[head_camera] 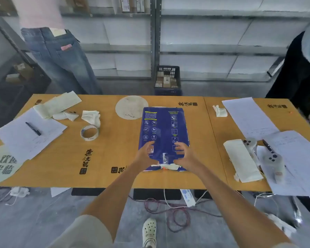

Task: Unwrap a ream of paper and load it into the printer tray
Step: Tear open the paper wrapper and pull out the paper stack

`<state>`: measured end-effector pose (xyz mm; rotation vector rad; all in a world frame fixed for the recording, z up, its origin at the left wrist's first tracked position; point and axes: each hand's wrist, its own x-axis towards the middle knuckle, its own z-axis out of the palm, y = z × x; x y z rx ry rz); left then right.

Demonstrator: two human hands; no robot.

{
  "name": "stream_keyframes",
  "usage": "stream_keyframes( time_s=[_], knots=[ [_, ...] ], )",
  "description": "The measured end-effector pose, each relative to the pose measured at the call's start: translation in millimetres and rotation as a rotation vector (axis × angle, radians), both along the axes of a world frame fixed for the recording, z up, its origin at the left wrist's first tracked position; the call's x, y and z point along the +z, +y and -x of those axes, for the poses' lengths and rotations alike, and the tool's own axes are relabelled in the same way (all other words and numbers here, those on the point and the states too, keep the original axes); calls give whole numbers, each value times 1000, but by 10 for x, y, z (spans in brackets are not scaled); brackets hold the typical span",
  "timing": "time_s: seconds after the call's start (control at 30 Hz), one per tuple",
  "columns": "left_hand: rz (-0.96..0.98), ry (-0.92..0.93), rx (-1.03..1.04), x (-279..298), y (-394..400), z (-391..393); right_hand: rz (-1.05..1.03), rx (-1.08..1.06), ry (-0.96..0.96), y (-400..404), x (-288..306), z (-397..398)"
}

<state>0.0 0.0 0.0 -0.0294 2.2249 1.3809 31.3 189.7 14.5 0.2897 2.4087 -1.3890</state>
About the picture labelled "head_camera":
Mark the person's right hand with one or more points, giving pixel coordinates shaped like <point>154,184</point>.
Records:
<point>188,160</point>

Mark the person's left hand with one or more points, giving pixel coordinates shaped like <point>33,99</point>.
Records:
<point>143,157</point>

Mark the blue paper ream package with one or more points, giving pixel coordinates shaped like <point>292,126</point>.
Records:
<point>162,126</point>

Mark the person's right forearm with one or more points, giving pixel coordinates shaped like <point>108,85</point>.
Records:
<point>230,209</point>

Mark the person's left forearm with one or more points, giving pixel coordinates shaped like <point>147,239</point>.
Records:
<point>113,198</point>

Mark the person's left clog shoe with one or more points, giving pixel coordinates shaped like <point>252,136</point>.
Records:
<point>149,232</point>

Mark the black table base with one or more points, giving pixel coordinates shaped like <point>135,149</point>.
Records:
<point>155,194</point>
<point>202,194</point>
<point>87,191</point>

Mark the round white sticker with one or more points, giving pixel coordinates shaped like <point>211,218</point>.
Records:
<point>129,107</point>

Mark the white tape roll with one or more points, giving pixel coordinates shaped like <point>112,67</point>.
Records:
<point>89,138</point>

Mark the crumpled white tissue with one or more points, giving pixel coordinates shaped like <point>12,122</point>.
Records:
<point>91,117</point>
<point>220,112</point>
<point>67,116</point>

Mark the white game controller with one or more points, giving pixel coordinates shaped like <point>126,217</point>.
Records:
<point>273,162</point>
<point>249,143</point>

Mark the blue plastic crate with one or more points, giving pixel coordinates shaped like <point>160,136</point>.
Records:
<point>168,92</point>

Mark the lined paper sheet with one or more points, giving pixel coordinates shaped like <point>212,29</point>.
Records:
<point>248,116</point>

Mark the black pen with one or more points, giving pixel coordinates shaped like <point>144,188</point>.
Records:
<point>33,128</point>
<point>268,146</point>

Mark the group of small cardboard boxes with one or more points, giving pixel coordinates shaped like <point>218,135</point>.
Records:
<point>166,80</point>

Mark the blank white sheet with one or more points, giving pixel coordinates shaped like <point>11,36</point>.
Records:
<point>58,191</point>

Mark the black plastic crate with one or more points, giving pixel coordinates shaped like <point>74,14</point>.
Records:
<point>168,68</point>

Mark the white form sheets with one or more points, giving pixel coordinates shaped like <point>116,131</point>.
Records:
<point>18,136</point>
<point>299,157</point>

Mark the grey metal rack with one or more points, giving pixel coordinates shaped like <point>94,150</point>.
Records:
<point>118,48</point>
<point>275,67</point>
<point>209,48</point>

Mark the white charger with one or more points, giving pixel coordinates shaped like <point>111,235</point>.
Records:
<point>19,191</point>

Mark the black storage unit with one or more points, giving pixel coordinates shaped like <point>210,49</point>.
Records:
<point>28,87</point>

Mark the round green lettered sticker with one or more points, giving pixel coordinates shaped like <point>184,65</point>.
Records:
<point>2,167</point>

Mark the brown cardboard box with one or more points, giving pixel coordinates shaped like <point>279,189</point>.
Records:
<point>77,3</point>
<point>13,78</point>
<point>24,70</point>

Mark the white labelled box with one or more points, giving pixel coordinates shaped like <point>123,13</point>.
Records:
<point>140,5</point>
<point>125,5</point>

